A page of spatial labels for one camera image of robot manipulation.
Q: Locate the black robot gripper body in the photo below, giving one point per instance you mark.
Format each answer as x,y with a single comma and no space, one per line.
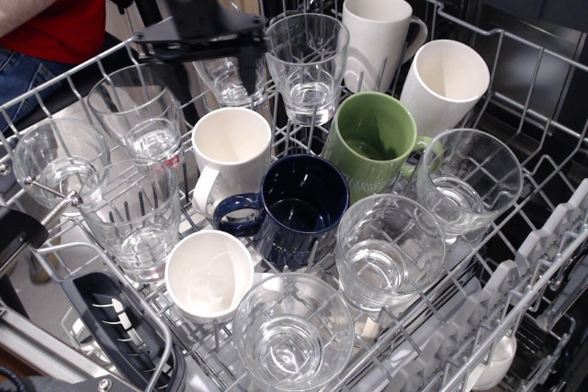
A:
204,29

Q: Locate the tall white mug rear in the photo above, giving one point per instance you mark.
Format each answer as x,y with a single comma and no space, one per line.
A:
384,34

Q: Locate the white mug with handle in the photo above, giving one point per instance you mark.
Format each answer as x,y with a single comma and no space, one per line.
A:
232,149

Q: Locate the clear glass rear centre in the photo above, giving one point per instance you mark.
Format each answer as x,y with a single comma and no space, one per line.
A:
307,54

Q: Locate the tall clear glass left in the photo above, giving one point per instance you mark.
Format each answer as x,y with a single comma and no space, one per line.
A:
138,109

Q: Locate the clear glass front left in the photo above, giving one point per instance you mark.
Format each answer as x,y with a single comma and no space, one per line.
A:
132,209

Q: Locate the clear glass centre right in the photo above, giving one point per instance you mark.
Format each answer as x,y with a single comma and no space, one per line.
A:
389,249

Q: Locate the person in red shirt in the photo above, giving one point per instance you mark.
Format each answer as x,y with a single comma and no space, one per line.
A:
40,40

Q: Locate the tall white cup tilted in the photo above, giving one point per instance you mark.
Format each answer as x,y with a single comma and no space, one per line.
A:
445,81

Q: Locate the clear glass far left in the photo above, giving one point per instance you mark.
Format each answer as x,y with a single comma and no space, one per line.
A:
57,156

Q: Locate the white bowl lower rack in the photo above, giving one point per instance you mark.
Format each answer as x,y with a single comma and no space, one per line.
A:
488,375

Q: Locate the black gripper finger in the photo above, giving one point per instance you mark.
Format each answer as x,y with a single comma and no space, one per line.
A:
249,68
173,75

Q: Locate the white mug front tilted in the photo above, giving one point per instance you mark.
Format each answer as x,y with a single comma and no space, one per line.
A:
207,274

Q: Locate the green ceramic mug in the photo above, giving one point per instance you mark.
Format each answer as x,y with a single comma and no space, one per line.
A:
370,141

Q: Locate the grey wire dishwasher rack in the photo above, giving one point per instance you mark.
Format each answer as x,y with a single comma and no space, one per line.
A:
526,277

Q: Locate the black rack handle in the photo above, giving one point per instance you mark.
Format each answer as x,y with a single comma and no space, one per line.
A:
123,330

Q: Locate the clear glass rear left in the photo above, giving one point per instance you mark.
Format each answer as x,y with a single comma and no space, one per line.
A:
223,79

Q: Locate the navy blue ceramic mug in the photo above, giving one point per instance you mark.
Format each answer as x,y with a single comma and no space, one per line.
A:
294,215

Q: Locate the clear glass front centre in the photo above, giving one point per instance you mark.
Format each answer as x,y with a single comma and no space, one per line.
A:
293,332

